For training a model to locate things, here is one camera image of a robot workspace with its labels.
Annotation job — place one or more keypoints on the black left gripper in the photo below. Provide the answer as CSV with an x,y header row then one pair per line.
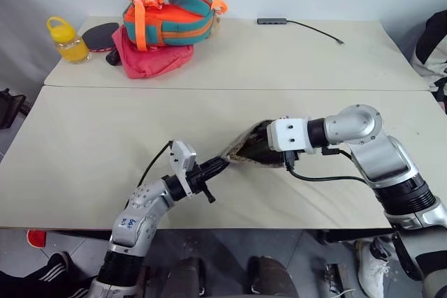
x,y
199,177

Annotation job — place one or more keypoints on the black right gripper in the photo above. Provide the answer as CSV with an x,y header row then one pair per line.
x,y
260,142

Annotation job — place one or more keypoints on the grey plaid pouch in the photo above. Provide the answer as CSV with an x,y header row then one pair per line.
x,y
237,148

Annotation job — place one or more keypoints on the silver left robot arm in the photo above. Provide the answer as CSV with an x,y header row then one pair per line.
x,y
134,223

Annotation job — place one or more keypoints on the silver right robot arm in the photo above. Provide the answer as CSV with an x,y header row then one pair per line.
x,y
380,158

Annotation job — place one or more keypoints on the red fabric bag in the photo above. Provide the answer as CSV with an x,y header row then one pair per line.
x,y
153,62

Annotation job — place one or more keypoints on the grey USB hub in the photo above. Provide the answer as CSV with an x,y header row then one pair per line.
x,y
272,21

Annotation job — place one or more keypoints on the dark rounded shape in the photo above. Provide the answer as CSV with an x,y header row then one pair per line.
x,y
272,278

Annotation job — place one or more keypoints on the orange and teal backpack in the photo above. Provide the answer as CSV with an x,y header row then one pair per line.
x,y
174,22

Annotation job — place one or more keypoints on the white sneaker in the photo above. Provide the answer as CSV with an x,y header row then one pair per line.
x,y
372,270

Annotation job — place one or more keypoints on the black table tennis paddle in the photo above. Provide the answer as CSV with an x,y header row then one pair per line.
x,y
99,38

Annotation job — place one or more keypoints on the person in black white jacket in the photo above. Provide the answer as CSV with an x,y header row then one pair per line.
x,y
431,50

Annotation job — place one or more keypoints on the yellow lidded plastic bottle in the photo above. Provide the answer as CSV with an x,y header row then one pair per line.
x,y
68,41

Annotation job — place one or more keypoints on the red plastic object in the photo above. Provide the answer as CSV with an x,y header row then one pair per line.
x,y
36,238

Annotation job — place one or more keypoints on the black bag on floor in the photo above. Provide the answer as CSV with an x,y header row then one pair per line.
x,y
10,107

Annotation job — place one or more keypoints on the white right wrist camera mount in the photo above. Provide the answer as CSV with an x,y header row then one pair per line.
x,y
288,135

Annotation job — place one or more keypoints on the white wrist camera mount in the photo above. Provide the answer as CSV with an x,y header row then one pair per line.
x,y
181,158
288,135

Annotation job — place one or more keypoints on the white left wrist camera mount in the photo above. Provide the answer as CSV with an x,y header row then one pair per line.
x,y
181,158

